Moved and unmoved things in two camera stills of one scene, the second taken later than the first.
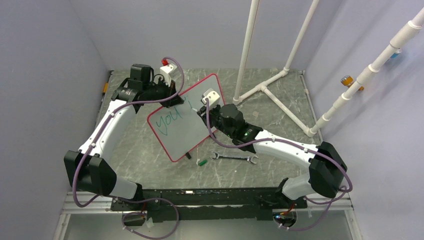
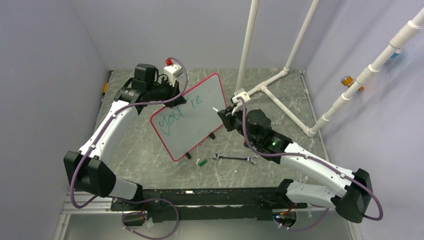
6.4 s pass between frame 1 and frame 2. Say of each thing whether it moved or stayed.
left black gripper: stayed
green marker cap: stayed
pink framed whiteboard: stayed
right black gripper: moved
